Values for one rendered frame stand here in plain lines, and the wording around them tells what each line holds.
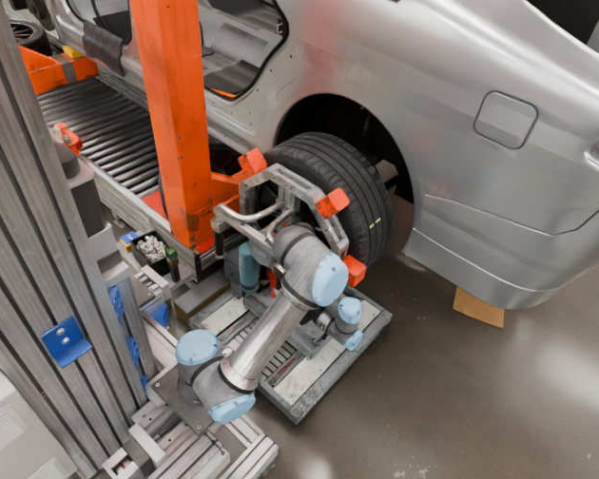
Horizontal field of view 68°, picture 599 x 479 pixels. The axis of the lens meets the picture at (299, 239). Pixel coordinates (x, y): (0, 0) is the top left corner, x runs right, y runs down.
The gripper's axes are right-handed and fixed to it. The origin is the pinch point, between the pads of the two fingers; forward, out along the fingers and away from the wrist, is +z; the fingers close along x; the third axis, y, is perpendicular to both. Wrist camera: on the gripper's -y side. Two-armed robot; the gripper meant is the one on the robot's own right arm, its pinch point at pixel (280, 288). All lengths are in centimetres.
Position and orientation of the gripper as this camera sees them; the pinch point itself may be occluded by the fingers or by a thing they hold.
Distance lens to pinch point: 164.9
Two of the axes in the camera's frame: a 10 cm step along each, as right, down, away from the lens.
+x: -6.6, 4.9, -5.7
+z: -7.5, -5.1, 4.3
